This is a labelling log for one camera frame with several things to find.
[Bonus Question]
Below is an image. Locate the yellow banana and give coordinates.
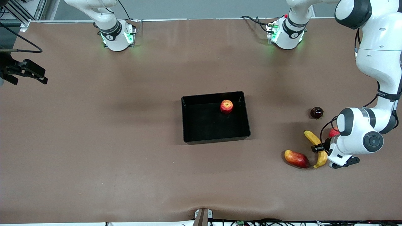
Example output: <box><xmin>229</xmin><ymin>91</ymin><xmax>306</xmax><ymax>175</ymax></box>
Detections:
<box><xmin>303</xmin><ymin>130</ymin><xmax>328</xmax><ymax>169</ymax></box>

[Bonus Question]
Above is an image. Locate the small red yellow apple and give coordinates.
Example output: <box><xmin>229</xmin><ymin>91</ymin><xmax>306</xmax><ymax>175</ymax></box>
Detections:
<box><xmin>220</xmin><ymin>100</ymin><xmax>234</xmax><ymax>114</ymax></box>

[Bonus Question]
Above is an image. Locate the black plastic box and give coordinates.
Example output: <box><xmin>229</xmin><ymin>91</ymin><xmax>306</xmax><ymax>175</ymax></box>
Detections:
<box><xmin>181</xmin><ymin>91</ymin><xmax>251</xmax><ymax>145</ymax></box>

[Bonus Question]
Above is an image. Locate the red yellow mango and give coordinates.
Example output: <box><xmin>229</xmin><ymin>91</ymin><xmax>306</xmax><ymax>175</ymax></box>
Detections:
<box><xmin>284</xmin><ymin>149</ymin><xmax>310</xmax><ymax>169</ymax></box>

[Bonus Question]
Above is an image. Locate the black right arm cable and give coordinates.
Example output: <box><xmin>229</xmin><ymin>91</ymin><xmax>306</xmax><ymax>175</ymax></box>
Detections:
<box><xmin>0</xmin><ymin>22</ymin><xmax>43</xmax><ymax>53</ymax></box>

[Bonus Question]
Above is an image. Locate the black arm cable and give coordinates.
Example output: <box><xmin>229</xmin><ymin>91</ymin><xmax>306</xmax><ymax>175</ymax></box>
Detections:
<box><xmin>320</xmin><ymin>28</ymin><xmax>402</xmax><ymax>145</ymax></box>
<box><xmin>0</xmin><ymin>22</ymin><xmax>43</xmax><ymax>53</ymax></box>

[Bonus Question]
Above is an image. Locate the aluminium frame post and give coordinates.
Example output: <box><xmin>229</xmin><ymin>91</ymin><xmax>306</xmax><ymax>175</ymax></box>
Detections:
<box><xmin>0</xmin><ymin>0</ymin><xmax>31</xmax><ymax>30</ymax></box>

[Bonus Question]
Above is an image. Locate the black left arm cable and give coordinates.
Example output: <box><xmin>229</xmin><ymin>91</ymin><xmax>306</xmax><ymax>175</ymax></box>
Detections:
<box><xmin>320</xmin><ymin>28</ymin><xmax>402</xmax><ymax>145</ymax></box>

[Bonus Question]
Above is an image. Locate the black right base cable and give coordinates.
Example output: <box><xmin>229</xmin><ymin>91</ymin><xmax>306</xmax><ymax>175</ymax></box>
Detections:
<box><xmin>117</xmin><ymin>0</ymin><xmax>139</xmax><ymax>22</ymax></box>

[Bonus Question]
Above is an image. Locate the black base cable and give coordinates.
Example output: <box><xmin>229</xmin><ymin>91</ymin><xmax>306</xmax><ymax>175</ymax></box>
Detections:
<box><xmin>241</xmin><ymin>15</ymin><xmax>270</xmax><ymax>32</ymax></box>
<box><xmin>117</xmin><ymin>0</ymin><xmax>139</xmax><ymax>22</ymax></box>

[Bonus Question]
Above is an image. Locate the metal table edge bracket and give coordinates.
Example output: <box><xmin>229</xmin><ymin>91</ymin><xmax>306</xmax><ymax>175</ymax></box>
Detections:
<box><xmin>194</xmin><ymin>208</ymin><xmax>213</xmax><ymax>226</ymax></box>

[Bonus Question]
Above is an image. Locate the black left base cable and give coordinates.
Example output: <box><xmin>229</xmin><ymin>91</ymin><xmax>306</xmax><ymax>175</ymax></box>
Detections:
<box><xmin>241</xmin><ymin>15</ymin><xmax>270</xmax><ymax>32</ymax></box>

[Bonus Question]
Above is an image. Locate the silver table edge rail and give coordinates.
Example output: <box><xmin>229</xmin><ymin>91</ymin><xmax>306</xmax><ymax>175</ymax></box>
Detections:
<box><xmin>27</xmin><ymin>16</ymin><xmax>377</xmax><ymax>24</ymax></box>

